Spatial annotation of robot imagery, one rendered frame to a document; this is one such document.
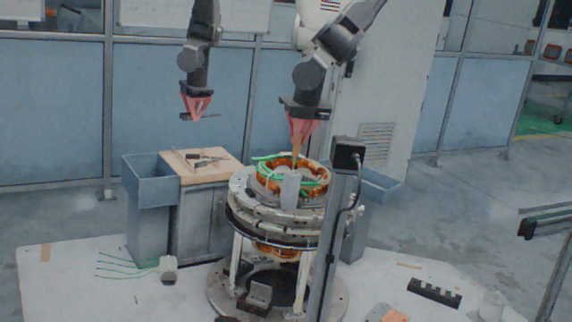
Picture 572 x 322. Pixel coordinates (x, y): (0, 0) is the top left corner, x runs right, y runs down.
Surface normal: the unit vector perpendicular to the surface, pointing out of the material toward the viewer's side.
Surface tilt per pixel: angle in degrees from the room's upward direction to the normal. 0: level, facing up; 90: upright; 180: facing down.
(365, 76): 90
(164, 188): 90
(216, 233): 90
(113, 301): 0
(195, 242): 90
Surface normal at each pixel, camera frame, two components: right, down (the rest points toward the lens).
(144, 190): 0.50, 0.37
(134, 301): 0.13, -0.93
